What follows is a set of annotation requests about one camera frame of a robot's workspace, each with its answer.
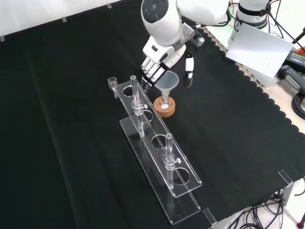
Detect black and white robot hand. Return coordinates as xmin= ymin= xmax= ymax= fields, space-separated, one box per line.
xmin=139 ymin=35 xmax=195 ymax=91

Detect clear plastic funnel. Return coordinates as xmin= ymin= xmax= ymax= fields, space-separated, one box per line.
xmin=154 ymin=70 xmax=180 ymax=101

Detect small glass round-bottom flask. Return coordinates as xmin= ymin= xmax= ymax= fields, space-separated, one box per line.
xmin=157 ymin=94 xmax=173 ymax=111

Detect small glass weighing funnel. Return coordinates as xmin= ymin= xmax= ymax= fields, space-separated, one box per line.
xmin=107 ymin=77 xmax=119 ymax=99

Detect clear acrylic funnel stand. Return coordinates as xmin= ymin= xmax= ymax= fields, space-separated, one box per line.
xmin=115 ymin=75 xmax=203 ymax=225

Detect pale white board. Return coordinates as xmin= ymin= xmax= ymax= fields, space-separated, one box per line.
xmin=225 ymin=22 xmax=295 ymax=78

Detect black bench cloth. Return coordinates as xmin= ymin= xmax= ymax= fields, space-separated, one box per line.
xmin=0 ymin=0 xmax=305 ymax=229

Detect black box with orange label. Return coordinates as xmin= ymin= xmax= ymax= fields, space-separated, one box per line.
xmin=285 ymin=46 xmax=305 ymax=70

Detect black tripod leg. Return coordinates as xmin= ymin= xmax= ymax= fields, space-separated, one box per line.
xmin=291 ymin=25 xmax=305 ymax=50

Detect clear cloth clamp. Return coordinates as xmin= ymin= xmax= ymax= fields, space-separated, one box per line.
xmin=278 ymin=169 xmax=294 ymax=185
xmin=202 ymin=208 xmax=217 ymax=225

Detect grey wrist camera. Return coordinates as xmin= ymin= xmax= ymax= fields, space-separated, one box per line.
xmin=192 ymin=35 xmax=206 ymax=48

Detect brown cork ring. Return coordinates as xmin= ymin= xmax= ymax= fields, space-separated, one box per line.
xmin=153 ymin=96 xmax=177 ymax=118

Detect black clamp handle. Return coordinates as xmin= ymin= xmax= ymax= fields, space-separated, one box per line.
xmin=278 ymin=64 xmax=305 ymax=94

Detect coiled black cable bundle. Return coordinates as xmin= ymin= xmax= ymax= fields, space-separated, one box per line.
xmin=291 ymin=92 xmax=305 ymax=118

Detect black floor cables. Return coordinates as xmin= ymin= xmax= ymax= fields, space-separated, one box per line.
xmin=224 ymin=190 xmax=305 ymax=229

